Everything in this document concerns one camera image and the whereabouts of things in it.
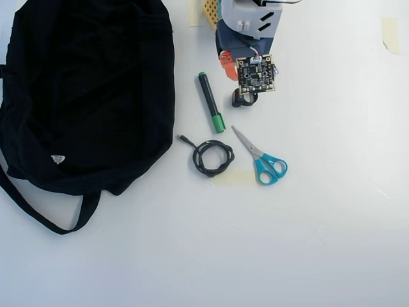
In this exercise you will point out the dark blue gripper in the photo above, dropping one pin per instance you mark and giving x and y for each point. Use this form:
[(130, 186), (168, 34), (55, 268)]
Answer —
[(227, 65)]

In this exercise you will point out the yellow perforated robot base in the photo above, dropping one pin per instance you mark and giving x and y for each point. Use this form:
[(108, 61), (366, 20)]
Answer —
[(211, 11)]

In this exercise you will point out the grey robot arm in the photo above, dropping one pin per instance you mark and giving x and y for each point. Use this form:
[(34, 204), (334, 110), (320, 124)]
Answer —
[(243, 14)]

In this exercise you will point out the black fabric bag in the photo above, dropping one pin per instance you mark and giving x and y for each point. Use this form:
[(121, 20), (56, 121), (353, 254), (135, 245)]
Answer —
[(80, 96)]

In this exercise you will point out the black marker with green cap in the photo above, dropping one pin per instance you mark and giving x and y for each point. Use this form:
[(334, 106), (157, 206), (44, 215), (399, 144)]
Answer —
[(209, 99)]

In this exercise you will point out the beige masking tape strip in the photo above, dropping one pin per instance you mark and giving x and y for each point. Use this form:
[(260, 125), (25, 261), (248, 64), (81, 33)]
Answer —
[(233, 177), (195, 12), (391, 35)]

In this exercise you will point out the black camera circuit board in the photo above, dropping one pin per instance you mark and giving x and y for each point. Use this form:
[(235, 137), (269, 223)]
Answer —
[(256, 75)]

